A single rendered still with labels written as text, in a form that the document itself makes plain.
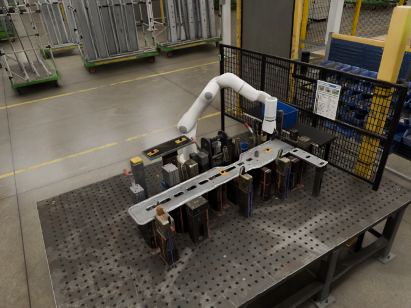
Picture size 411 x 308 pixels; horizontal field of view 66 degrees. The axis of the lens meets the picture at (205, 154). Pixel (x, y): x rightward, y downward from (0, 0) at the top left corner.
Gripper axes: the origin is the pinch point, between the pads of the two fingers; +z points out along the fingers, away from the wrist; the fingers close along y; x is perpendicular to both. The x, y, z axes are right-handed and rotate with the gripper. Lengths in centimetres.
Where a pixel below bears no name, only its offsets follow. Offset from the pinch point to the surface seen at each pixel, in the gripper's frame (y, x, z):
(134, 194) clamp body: -13, -109, 7
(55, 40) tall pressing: -955, 71, 69
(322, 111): 8, 55, -8
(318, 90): 1, 54, -24
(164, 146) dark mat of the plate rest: -35, -72, -4
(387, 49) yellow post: 46, 58, -63
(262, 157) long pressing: 5.1, -10.9, 12.1
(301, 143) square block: 13.3, 23.7, 9.3
